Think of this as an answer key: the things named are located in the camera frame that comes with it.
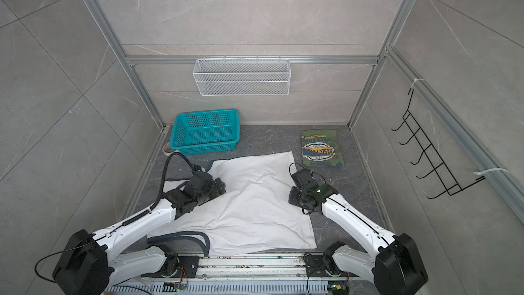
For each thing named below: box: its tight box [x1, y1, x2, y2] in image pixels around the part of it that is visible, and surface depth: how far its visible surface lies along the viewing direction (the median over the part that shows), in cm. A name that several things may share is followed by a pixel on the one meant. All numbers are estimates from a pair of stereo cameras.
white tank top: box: [148, 150, 317, 257], surface depth 87 cm
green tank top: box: [300, 129, 346, 169], surface depth 107 cm
